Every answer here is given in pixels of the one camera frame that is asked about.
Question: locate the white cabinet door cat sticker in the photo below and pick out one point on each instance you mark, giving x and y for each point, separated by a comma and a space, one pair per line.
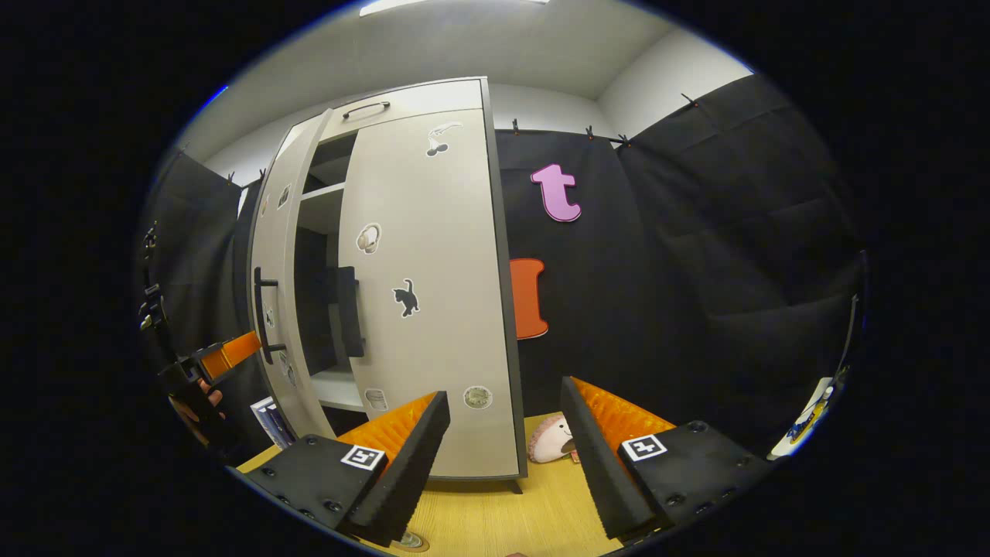
441, 348

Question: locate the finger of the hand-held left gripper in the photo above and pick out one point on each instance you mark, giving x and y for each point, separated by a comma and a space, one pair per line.
232, 354

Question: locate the white and grey cabinet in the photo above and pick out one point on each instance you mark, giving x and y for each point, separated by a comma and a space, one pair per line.
499, 309

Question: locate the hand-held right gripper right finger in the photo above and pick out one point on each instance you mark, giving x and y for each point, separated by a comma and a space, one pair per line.
595, 472

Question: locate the pink plush toy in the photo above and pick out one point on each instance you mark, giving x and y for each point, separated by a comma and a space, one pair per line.
551, 441

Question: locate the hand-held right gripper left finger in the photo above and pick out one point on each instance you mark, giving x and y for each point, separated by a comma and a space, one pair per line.
414, 476

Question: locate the white cabinet door phone sticker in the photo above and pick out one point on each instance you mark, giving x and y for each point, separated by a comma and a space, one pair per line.
271, 232

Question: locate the ceiling light panel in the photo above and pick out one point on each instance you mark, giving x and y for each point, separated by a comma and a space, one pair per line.
452, 6

